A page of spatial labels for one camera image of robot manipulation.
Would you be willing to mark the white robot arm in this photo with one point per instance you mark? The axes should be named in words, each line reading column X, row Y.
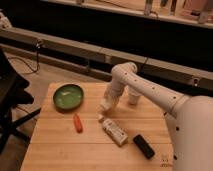
column 193, row 147

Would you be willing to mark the white paper cup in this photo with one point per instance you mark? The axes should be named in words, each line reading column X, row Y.
column 134, row 96

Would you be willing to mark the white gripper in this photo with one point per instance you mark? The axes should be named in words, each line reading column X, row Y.
column 112, row 101

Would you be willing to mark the black remote control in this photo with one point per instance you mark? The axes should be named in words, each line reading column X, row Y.
column 145, row 148

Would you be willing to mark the black office chair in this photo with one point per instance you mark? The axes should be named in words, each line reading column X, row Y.
column 12, row 93

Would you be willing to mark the white sponge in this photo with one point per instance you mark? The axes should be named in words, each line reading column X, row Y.
column 105, row 107

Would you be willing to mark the orange carrot toy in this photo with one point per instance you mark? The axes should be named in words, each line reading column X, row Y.
column 77, row 123

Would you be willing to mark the green ceramic bowl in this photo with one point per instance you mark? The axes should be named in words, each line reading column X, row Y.
column 68, row 97

